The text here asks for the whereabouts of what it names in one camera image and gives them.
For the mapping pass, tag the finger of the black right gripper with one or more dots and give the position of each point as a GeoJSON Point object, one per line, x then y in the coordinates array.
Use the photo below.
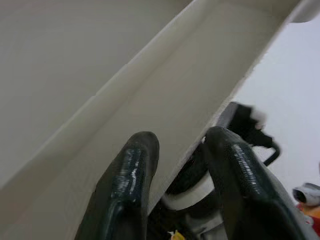
{"type": "Point", "coordinates": [227, 115]}

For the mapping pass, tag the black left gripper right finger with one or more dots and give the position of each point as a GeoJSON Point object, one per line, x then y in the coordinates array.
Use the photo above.
{"type": "Point", "coordinates": [245, 195]}

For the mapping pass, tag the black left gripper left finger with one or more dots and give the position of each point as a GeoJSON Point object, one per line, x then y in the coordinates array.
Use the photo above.
{"type": "Point", "coordinates": [125, 190]}

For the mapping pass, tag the white floor appliance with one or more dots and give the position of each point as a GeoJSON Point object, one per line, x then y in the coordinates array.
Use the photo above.
{"type": "Point", "coordinates": [307, 195]}

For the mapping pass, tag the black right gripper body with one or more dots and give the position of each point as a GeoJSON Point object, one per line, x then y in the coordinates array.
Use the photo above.
{"type": "Point", "coordinates": [247, 127]}

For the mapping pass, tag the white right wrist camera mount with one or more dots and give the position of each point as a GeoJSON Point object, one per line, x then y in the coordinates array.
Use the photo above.
{"type": "Point", "coordinates": [260, 116]}

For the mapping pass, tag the white plastic table top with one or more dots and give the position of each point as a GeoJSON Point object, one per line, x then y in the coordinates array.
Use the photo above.
{"type": "Point", "coordinates": [100, 62]}

